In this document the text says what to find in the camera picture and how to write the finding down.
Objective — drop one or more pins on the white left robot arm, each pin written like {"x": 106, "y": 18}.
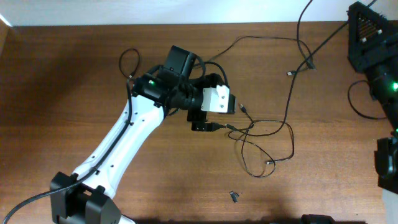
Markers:
{"x": 86, "y": 196}

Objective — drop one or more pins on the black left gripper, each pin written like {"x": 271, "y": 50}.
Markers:
{"x": 197, "y": 115}

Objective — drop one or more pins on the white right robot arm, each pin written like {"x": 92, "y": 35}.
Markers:
{"x": 382, "y": 81}

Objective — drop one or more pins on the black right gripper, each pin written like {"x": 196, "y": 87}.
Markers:
{"x": 383, "y": 40}

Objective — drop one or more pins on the small black USB adapter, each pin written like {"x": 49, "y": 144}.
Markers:
{"x": 234, "y": 196}

